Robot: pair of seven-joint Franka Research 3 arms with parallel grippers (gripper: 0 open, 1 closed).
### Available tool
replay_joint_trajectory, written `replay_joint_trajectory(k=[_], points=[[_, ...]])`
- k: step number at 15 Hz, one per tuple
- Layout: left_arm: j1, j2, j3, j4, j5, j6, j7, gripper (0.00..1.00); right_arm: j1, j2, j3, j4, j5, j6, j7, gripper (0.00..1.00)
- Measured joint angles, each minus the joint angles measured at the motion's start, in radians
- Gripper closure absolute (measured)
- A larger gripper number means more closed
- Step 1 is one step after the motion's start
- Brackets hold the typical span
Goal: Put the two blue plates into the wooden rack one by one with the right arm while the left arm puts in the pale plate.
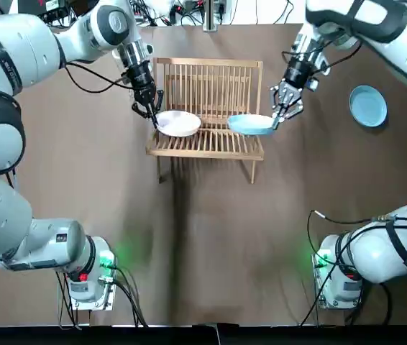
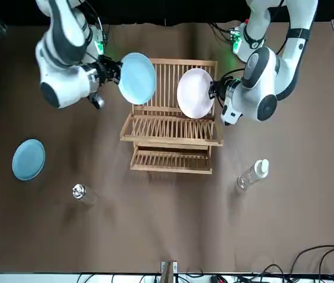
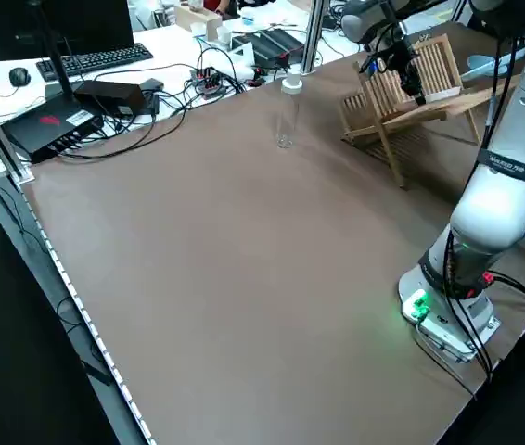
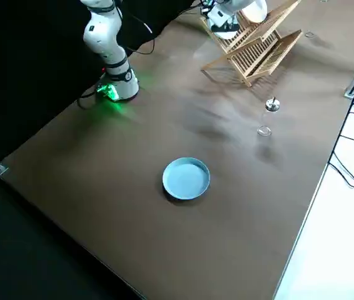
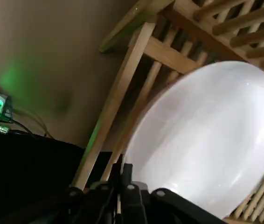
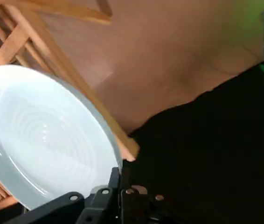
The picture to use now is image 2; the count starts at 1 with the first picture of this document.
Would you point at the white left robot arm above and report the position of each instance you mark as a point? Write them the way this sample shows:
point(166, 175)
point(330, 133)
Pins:
point(273, 73)

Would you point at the aluminium camera post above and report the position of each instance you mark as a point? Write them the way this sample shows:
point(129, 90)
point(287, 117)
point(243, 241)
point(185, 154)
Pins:
point(168, 271)

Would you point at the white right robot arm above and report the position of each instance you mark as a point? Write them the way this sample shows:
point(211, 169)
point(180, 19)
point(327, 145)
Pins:
point(63, 76)

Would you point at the white desk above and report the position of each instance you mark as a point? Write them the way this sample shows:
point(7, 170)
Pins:
point(37, 278)

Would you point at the wooden plate rack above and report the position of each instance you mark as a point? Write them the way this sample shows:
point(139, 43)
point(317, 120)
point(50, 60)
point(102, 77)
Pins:
point(170, 141)

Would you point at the pale plate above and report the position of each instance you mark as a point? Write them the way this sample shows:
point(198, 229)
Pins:
point(195, 94)

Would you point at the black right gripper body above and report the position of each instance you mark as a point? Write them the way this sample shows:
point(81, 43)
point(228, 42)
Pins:
point(104, 72)

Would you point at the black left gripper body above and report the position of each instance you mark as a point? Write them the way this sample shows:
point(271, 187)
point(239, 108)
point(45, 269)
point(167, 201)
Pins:
point(221, 90)

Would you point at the blue plate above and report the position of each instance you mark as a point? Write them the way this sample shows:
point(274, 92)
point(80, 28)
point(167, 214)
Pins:
point(137, 78)
point(28, 159)

